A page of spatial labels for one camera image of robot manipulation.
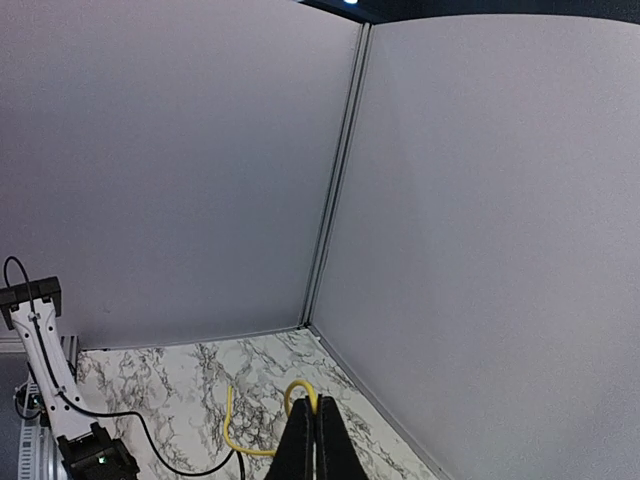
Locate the left corner aluminium post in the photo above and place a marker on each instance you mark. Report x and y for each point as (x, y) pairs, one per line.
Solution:
(335, 179)

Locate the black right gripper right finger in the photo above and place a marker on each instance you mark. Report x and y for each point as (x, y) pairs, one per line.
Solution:
(336, 457)

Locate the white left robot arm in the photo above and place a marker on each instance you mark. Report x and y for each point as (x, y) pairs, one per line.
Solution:
(31, 308)

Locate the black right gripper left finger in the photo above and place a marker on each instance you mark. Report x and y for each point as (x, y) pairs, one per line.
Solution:
(294, 456)

